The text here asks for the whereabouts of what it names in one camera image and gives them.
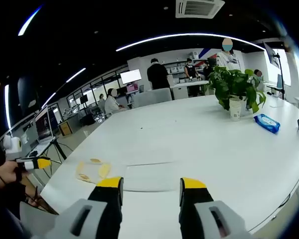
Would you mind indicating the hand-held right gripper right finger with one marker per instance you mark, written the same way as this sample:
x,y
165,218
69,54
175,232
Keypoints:
x,y
194,206

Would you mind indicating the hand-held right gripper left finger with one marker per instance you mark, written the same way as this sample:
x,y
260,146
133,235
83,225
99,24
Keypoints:
x,y
104,206

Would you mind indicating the clear plastic buckle box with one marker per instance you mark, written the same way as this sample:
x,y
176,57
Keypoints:
x,y
149,176

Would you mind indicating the person's left hand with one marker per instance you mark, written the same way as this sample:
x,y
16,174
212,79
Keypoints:
x,y
6,171

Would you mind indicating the black tripod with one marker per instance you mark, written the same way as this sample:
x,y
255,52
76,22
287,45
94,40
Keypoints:
x,y
58,149

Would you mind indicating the white boxy device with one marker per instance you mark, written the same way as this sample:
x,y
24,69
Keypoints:
x,y
12,145

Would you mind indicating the silver laptop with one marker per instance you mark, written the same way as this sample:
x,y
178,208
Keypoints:
x,y
43,124

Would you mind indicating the brown cardboard box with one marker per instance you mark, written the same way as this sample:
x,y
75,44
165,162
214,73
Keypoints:
x,y
65,129

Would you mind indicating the person's dark clothing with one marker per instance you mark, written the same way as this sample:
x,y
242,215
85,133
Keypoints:
x,y
5,206

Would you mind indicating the short ceiling light strip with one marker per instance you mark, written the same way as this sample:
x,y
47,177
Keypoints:
x,y
76,74
7,107
28,21
48,100

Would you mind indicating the white paper cup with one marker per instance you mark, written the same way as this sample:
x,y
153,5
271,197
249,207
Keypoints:
x,y
237,110

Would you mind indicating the blue wet wipes pack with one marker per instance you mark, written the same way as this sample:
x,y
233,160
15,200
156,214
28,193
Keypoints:
x,y
266,123

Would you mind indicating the white background table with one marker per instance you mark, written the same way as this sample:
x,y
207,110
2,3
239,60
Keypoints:
x,y
187,85

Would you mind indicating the bright white monitor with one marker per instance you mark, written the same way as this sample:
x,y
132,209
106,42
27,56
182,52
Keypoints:
x,y
130,76

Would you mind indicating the green potted plant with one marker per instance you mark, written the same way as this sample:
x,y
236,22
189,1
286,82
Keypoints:
x,y
235,79

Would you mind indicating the long curved ceiling light strip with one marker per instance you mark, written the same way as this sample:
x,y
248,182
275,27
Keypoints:
x,y
189,36

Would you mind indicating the ceiling air conditioner unit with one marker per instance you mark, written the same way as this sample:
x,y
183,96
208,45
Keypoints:
x,y
199,8

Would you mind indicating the wall display on black stand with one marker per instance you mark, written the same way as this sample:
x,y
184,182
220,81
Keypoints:
x,y
279,74

